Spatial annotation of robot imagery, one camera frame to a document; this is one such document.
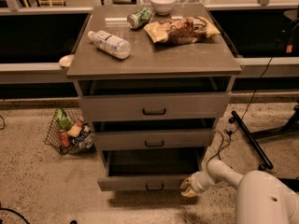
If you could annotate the small round white disc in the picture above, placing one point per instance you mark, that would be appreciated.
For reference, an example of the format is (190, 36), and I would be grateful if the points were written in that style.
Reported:
(66, 60)

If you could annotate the black wheeled stand base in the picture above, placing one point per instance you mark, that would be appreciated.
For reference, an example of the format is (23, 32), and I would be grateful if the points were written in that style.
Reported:
(292, 126)

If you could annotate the grey bottom drawer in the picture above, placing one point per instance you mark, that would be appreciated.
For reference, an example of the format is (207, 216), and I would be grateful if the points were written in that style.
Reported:
(150, 169)

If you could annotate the brown yellow chip bag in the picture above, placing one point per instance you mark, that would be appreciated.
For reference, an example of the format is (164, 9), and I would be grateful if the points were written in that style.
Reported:
(186, 30)

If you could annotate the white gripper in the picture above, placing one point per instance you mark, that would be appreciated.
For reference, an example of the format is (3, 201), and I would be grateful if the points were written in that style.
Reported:
(195, 184)

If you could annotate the grey top drawer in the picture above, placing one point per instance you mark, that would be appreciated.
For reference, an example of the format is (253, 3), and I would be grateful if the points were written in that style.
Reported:
(154, 106)

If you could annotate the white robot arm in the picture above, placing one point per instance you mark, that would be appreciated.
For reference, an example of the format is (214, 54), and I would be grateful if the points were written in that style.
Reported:
(261, 198)

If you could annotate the green chip bag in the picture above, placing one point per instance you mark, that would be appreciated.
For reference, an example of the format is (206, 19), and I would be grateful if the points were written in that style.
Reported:
(62, 119)

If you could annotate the white bowl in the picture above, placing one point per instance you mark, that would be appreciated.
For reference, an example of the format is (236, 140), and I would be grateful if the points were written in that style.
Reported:
(162, 7)

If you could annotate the clear plastic water bottle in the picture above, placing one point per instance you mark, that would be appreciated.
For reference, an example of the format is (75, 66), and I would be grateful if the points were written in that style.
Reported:
(110, 44)

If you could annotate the green soda can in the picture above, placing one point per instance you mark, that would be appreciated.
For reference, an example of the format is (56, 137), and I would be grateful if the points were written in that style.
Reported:
(139, 18)

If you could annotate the grey drawer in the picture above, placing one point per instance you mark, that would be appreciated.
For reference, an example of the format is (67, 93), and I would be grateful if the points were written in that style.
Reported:
(150, 169)
(148, 134)
(154, 106)

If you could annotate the black wire basket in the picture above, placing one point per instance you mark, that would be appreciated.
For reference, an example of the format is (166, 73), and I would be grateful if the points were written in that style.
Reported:
(80, 135)

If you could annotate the grey drawer cabinet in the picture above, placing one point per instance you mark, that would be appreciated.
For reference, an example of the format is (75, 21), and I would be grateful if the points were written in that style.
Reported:
(151, 68)

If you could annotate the grey middle drawer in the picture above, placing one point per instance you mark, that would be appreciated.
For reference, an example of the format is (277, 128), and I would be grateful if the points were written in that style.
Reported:
(148, 134)

